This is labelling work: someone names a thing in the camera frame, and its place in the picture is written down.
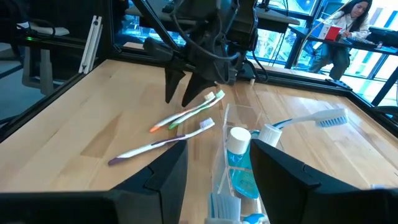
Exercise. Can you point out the purple and white toothbrush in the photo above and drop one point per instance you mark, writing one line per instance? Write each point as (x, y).
(206, 123)

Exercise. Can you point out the clear acrylic organizer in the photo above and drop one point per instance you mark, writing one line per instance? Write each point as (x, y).
(241, 118)

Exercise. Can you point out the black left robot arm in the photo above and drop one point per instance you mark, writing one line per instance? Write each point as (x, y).
(245, 9)

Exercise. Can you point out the blue and white toothbrush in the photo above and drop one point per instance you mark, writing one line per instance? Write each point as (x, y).
(224, 207)
(329, 117)

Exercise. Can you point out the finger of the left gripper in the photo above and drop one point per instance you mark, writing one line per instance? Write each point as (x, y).
(172, 82)
(197, 85)

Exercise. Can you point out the orange and white toothbrush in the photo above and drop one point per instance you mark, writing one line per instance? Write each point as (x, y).
(210, 96)

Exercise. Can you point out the white aluminium extrusion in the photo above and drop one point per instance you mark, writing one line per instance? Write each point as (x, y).
(91, 43)

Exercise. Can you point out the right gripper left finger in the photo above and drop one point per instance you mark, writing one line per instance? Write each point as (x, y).
(124, 208)

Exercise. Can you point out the black office desk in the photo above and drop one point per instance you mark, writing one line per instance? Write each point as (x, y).
(385, 49)

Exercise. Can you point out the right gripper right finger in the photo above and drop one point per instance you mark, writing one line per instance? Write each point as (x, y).
(311, 202)

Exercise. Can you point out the red and white box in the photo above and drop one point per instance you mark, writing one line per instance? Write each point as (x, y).
(332, 32)

